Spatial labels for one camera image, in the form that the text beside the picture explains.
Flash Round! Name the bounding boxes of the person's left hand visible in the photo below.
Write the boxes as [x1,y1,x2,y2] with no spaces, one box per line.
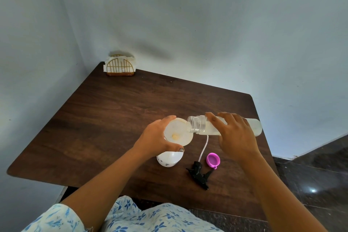
[133,115,185,161]

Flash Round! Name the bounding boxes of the person's right hand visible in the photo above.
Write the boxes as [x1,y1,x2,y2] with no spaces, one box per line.
[205,112,260,163]

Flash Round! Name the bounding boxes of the white translucent funnel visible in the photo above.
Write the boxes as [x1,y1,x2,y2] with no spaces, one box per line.
[164,118,194,147]

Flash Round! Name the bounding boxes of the clear plastic spray bottle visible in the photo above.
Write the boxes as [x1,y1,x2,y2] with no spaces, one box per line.
[187,115,263,137]

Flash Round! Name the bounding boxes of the person's left forearm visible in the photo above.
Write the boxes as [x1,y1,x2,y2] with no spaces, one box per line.
[60,145,152,231]

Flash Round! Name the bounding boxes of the person's right forearm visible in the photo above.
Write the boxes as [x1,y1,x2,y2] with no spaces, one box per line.
[238,150,328,232]

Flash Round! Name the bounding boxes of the white round bottle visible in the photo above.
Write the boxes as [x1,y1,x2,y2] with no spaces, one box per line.
[156,150,184,168]

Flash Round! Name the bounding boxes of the black spray trigger with tube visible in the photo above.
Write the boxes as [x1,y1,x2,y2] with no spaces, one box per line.
[186,135,215,190]

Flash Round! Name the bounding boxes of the pink bottle cap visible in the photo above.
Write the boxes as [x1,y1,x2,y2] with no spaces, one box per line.
[206,152,221,170]

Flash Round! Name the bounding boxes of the white blue floral garment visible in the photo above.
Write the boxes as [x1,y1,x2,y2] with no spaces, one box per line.
[21,196,224,232]

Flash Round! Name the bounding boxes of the white paper napkins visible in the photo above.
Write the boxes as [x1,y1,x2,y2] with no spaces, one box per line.
[103,55,136,73]

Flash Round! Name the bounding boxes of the wooden wire napkin holder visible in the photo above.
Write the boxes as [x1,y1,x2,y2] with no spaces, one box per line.
[106,55,135,77]

